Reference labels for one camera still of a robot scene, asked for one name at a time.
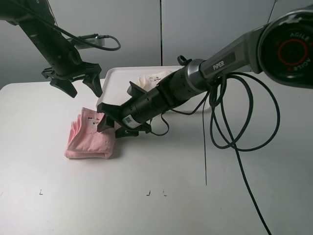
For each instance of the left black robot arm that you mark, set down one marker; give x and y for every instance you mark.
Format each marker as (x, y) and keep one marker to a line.
(66, 65)

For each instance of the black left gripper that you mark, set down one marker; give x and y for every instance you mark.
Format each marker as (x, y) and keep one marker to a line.
(63, 76)

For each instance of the white rectangular plastic tray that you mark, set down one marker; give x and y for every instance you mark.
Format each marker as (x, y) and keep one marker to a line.
(117, 81)

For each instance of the pink terry towel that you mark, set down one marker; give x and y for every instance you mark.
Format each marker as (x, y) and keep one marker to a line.
(85, 141)

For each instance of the cream white terry towel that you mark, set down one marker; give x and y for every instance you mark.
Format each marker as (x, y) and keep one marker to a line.
(148, 82)

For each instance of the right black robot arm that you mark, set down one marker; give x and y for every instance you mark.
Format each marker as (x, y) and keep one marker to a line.
(282, 49)

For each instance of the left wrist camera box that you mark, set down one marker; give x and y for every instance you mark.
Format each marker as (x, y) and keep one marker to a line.
(95, 39)

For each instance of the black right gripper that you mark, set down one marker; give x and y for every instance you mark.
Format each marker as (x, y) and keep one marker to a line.
(113, 115)

